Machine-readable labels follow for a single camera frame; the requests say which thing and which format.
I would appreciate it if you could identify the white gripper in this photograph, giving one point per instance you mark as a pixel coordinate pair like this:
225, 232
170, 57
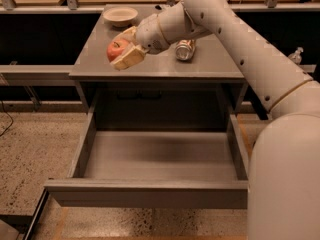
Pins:
149, 32

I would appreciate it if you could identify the red apple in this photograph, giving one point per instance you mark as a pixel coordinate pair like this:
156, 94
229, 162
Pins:
115, 48

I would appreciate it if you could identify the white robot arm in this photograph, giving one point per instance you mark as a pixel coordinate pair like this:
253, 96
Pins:
284, 168

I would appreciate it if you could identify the grey drawer cabinet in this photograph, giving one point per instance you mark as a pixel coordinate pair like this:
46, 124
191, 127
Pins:
160, 93

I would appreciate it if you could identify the open grey top drawer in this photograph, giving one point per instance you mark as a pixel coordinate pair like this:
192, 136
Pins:
171, 152

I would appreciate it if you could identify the white ceramic bowl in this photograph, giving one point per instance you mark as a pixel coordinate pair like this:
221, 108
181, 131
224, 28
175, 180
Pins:
120, 16

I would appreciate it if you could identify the silver soda can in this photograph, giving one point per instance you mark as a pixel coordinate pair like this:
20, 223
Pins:
185, 49

